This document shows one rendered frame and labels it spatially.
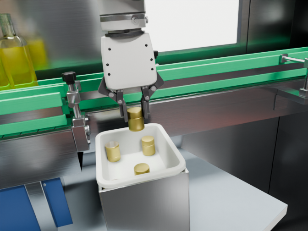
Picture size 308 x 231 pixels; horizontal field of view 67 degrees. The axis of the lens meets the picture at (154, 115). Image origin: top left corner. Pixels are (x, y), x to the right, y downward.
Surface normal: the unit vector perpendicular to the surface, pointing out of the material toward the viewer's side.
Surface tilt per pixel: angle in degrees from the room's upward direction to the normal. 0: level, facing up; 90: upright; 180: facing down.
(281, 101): 90
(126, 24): 90
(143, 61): 91
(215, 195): 0
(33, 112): 90
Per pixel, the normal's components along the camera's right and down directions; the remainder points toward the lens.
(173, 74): 0.24, 0.36
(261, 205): -0.07, -0.92
